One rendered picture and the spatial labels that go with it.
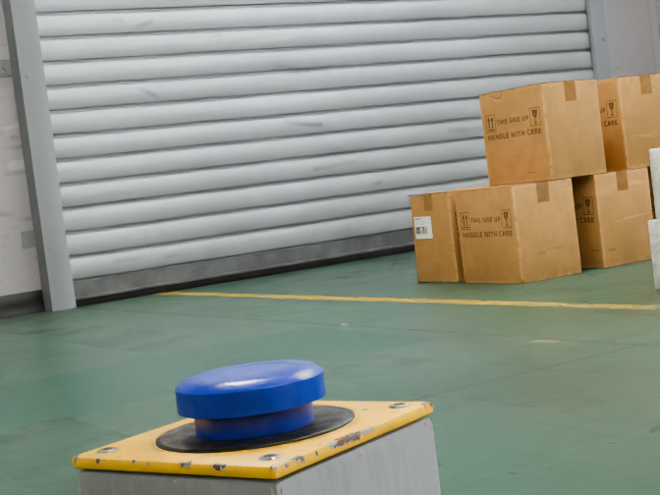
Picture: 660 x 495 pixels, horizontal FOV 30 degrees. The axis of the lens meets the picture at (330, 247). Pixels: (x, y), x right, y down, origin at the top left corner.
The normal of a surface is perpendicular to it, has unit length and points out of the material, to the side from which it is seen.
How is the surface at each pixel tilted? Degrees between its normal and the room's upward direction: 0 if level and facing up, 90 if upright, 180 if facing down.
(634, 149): 90
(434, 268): 89
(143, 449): 0
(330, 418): 0
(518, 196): 90
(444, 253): 90
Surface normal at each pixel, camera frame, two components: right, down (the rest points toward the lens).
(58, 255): 0.49, 0.01
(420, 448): 0.80, -0.07
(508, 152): -0.83, 0.13
